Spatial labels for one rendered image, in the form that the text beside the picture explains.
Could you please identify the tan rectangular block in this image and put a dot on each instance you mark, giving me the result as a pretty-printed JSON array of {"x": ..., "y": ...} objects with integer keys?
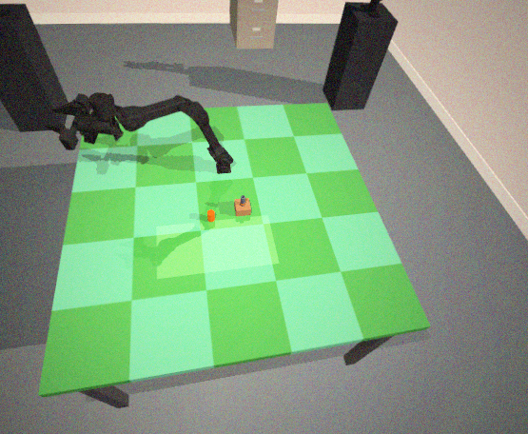
[{"x": 242, "y": 210}]

